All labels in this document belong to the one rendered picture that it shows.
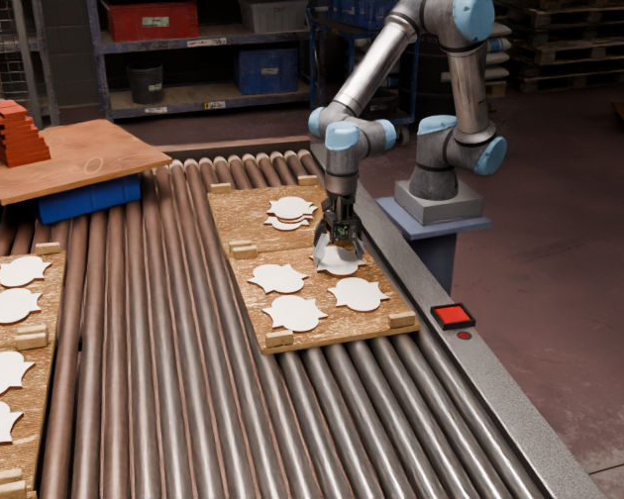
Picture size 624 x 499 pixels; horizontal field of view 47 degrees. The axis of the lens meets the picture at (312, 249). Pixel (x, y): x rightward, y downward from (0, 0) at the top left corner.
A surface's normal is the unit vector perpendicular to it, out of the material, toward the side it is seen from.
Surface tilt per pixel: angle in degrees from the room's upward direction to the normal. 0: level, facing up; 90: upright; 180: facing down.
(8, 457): 0
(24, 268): 0
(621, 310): 0
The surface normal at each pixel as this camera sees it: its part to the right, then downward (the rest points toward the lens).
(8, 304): 0.00, -0.88
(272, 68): 0.26, 0.45
